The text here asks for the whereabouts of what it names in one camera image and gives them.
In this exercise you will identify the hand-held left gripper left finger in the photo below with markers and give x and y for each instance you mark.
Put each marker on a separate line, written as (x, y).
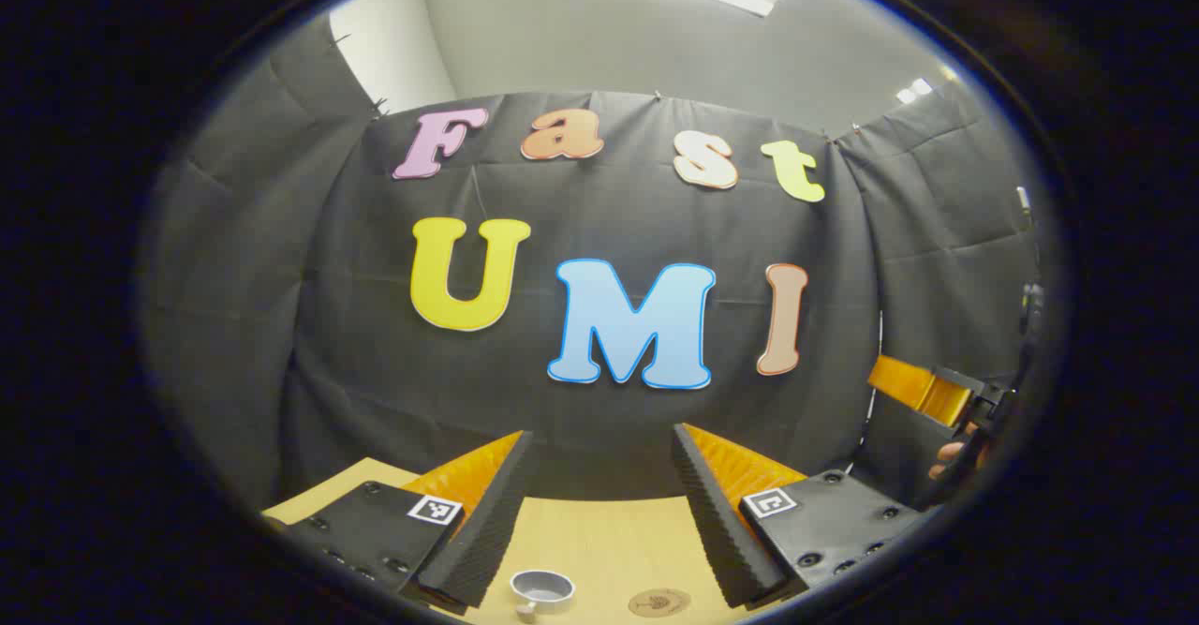
(482, 536)

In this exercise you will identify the black backdrop cloth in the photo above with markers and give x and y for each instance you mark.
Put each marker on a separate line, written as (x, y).
(599, 213)

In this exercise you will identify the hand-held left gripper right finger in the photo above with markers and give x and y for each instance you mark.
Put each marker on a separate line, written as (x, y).
(717, 522)

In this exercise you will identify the light wooden desktop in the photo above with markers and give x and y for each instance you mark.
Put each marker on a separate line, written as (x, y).
(599, 541)

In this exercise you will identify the round cork coaster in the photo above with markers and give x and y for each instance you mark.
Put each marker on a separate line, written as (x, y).
(658, 602)

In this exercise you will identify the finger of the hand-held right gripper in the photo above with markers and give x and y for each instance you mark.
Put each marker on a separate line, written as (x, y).
(913, 383)

